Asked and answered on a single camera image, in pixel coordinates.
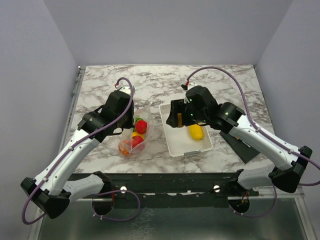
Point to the green toy watermelon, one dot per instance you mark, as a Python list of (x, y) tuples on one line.
[(137, 119)]

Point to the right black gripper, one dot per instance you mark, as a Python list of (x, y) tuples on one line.
[(178, 106)]

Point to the yellow orange toy lemon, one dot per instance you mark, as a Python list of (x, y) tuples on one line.
[(179, 120)]

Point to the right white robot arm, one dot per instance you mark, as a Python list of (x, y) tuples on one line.
[(289, 161)]

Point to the black metal base rail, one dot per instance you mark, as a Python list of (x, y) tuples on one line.
[(172, 190)]

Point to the clear zip top bag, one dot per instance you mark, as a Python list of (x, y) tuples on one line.
[(145, 113)]

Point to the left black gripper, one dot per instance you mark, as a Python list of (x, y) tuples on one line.
[(130, 124)]

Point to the yellow toy pear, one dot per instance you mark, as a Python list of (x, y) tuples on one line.
[(134, 134)]

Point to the red toy apple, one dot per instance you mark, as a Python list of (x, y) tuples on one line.
[(138, 143)]

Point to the black cutting board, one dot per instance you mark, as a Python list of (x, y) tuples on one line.
[(244, 151)]

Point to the white perforated plastic basket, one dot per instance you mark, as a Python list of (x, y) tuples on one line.
[(179, 141)]

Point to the red toy pomegranate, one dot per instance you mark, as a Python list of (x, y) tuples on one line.
[(141, 126)]

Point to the orange toy fruit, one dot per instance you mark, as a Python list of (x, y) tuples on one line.
[(125, 147)]

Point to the yellow toy mango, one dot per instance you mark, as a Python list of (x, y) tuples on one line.
[(196, 132)]

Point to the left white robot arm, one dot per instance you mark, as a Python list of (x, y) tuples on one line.
[(51, 190)]

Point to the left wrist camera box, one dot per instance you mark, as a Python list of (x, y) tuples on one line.
[(125, 90)]

